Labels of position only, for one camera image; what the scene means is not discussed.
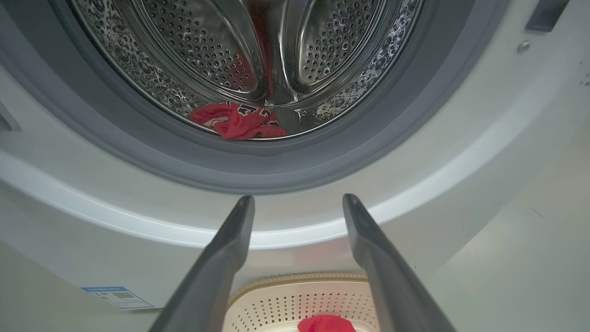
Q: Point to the red garment white trim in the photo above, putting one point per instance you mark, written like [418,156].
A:
[325,324]

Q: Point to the grey rubber door seal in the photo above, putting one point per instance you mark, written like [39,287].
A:
[258,170]

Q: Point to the blue white energy label sticker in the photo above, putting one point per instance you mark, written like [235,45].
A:
[117,296]

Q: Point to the perforated steel drum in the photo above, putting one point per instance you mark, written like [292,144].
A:
[193,46]

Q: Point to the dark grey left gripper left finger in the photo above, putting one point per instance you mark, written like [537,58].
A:
[216,276]

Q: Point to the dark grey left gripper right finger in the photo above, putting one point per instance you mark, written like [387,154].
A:
[387,276]

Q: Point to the white front-load washing machine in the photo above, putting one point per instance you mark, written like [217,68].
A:
[461,138]

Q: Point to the cream perforated laundry basket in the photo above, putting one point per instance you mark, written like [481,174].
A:
[276,309]

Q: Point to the red printed jersey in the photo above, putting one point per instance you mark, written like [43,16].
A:
[235,122]

